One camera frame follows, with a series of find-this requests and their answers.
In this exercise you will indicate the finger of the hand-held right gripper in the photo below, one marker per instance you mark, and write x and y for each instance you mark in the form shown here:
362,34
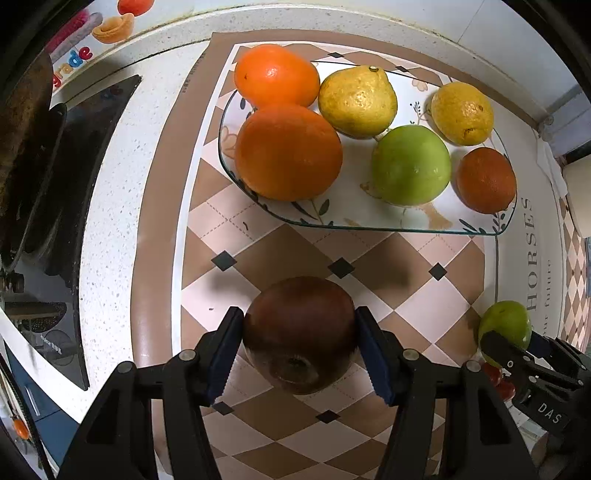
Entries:
545,345
501,350

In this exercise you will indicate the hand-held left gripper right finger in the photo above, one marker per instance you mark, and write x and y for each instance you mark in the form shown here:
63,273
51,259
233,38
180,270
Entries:
374,360

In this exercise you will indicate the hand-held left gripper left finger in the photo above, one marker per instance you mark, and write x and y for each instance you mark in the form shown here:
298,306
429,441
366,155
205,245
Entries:
226,355

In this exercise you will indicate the green apple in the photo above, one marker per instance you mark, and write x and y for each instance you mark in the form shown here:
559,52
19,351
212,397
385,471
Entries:
505,318
411,164

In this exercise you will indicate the dark brown round fruit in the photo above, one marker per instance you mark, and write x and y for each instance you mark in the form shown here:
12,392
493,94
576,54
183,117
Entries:
300,323

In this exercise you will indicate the floral oval plate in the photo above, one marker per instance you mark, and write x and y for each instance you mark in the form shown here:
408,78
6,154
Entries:
351,203

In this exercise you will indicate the dark reddish orange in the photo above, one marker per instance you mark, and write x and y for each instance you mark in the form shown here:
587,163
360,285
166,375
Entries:
486,180

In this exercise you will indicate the yellow lemon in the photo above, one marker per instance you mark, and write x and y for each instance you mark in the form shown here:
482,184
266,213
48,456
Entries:
463,113
358,104

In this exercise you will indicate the small red fruit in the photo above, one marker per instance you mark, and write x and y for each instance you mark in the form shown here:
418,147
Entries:
506,391
495,376

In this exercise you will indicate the checkered table mat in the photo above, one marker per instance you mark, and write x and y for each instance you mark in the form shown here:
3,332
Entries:
295,258

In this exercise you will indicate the black induction cooktop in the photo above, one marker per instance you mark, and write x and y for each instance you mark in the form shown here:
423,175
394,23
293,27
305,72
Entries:
78,184

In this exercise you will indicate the colourful wall sticker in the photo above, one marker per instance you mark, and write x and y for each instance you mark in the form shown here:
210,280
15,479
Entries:
74,57

